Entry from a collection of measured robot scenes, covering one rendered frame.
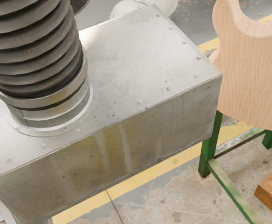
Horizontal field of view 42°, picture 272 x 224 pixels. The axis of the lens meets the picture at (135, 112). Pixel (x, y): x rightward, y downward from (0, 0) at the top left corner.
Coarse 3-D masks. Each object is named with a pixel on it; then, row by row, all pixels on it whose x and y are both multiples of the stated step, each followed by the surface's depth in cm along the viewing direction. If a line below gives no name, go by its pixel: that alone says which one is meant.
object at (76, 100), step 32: (0, 0) 27; (32, 0) 28; (64, 0) 32; (0, 32) 28; (32, 32) 30; (64, 32) 32; (0, 64) 32; (32, 64) 32; (64, 64) 34; (0, 96) 36; (32, 96) 35; (64, 96) 36; (96, 96) 42; (32, 128) 40; (64, 128) 40
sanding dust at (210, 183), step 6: (192, 168) 205; (192, 174) 203; (198, 174) 202; (210, 174) 202; (192, 180) 200; (198, 180) 200; (204, 180) 200; (210, 180) 200; (216, 180) 199; (198, 186) 198; (204, 186) 198; (210, 186) 198; (216, 186) 197; (204, 192) 196
